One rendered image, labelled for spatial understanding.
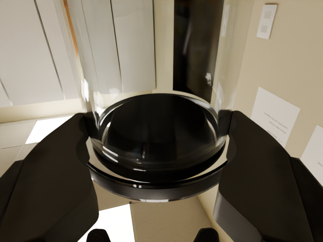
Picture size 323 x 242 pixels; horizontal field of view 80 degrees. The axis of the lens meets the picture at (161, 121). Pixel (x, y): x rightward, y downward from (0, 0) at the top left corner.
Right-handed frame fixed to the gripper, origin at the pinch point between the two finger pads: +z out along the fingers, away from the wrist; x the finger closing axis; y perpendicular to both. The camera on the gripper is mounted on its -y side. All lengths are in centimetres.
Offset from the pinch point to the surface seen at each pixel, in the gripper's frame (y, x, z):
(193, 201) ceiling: 149, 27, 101
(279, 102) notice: 27, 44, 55
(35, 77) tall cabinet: 69, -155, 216
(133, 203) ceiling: 149, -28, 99
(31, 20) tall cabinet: 8, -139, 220
